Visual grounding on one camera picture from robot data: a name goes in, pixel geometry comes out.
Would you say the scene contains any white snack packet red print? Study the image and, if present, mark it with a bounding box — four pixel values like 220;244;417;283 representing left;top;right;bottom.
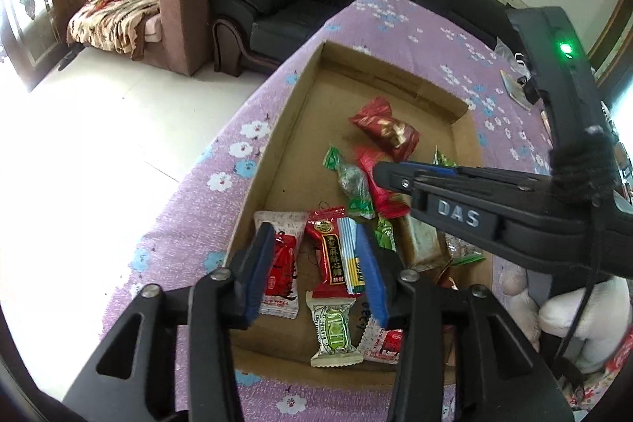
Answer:
253;210;310;319

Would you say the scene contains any white red zigzag edge packet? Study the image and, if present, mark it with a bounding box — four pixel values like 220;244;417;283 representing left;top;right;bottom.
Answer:
357;318;404;364

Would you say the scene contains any wooden door frame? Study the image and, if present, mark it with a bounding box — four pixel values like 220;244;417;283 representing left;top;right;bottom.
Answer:
588;0;633;106

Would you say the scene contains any plain red snack packet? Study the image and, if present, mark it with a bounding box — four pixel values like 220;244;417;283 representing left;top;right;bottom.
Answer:
355;148;413;220

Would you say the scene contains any green twisted candy packet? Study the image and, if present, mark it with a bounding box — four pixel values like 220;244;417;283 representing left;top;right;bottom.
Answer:
322;146;377;220

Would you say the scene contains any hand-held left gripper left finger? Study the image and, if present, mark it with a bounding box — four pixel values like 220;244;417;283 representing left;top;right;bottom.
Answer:
62;221;278;422

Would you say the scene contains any shallow cardboard box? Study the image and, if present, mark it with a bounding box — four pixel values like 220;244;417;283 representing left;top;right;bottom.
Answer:
225;40;495;386

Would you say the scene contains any small red foil wrapper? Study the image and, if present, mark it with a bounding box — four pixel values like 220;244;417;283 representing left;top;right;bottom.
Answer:
432;266;461;291

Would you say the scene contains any black leather sofa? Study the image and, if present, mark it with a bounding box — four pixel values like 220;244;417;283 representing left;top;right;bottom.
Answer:
210;0;525;79

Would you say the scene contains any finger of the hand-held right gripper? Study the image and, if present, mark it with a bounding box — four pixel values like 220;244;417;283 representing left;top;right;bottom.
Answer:
396;161;553;186
373;161;432;194

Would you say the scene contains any black cable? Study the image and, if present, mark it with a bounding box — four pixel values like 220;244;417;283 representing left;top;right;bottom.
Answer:
551;199;606;383

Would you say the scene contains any red patterned cloth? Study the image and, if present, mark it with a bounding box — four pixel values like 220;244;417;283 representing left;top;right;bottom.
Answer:
569;338;633;413

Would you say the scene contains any green foil snack packet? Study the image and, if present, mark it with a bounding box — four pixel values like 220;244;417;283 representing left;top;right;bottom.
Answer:
432;145;461;170

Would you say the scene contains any black slipper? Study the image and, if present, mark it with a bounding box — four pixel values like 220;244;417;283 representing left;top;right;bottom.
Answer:
57;49;82;72

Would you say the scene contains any flat foil packet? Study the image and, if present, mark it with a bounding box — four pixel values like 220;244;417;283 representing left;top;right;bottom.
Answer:
499;68;532;111

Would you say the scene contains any clear plastic bag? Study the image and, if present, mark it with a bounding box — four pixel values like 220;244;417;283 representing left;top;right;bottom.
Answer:
495;39;530;72

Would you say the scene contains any red gold foil candy packet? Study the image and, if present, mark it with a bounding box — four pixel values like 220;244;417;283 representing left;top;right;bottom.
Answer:
349;97;421;161

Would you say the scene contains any brown floral blanket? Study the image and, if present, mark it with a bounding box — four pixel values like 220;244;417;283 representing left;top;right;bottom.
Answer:
66;0;161;59

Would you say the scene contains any small green white snack packet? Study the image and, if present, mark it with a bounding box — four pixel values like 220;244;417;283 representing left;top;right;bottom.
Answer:
373;217;396;252

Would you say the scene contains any tan snack packet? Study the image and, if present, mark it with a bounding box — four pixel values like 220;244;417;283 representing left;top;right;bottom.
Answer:
396;214;453;272

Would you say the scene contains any striped blue white packet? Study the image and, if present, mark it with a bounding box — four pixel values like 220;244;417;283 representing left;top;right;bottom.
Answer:
339;217;369;297

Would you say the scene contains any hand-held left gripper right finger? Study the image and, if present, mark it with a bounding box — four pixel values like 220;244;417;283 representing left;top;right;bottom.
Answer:
353;224;574;422

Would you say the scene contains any red snack packet gold label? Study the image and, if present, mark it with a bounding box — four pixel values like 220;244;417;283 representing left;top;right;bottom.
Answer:
304;206;358;299

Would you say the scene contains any person's right hand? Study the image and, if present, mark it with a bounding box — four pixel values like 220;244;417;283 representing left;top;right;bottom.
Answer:
499;261;633;376

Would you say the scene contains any clear green edged snack packet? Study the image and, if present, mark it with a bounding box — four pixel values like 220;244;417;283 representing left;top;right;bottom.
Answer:
445;234;488;267

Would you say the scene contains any purple floral cloth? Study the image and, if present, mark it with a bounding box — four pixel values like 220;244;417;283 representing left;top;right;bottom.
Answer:
99;0;633;422

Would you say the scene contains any white candy bar green print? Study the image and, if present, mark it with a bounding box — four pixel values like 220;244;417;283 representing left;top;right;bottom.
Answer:
305;290;359;368

